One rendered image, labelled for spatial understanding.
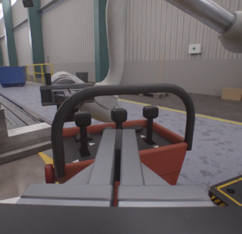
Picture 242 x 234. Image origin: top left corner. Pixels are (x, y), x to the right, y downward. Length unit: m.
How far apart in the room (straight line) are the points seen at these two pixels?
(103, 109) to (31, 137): 0.90
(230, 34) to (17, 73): 9.36
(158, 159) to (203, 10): 0.79
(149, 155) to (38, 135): 1.27
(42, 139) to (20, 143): 0.16
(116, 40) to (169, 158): 0.47
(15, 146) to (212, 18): 1.40
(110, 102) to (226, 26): 0.66
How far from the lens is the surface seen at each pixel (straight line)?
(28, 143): 1.46
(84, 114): 0.25
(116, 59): 0.65
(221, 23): 1.00
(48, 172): 0.29
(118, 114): 0.26
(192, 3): 0.93
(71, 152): 0.28
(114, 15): 0.65
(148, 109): 0.28
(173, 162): 0.28
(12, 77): 9.84
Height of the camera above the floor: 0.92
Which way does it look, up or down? 15 degrees down
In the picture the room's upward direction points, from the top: straight up
